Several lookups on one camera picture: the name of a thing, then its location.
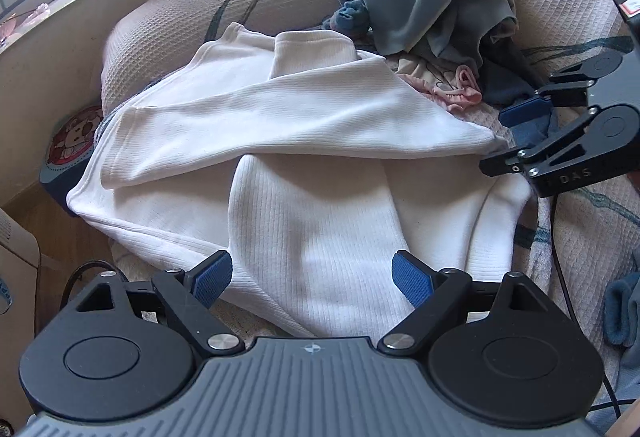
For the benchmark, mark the white appliance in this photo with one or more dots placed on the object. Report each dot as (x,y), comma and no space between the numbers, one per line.
(15,262)

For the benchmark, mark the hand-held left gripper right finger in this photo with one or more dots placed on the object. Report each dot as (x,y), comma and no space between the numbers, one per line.
(412,278)

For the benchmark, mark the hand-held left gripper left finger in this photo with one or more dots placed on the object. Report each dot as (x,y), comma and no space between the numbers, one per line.
(212,278)

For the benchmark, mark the white ribbed shirt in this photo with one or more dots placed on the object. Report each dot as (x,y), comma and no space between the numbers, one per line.
(310,217)

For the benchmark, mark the blue fuzzy sock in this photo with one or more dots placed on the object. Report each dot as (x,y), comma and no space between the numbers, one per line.
(350,17)
(622,312)

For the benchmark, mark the blue cartoon print stool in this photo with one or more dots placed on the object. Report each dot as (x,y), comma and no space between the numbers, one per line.
(70,142)

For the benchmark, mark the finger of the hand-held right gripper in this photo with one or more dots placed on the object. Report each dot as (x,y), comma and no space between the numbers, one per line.
(550,152)
(525,111)

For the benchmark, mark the leaf print woven bedspread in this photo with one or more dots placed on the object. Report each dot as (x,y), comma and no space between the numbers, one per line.
(575,242)

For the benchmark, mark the pink garment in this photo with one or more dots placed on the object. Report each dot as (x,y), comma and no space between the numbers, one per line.
(462,99)

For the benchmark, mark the pink artificial flowers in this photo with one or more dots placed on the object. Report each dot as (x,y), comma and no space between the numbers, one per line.
(30,17)

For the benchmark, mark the woven pillow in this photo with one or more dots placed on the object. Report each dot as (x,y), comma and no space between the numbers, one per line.
(165,17)

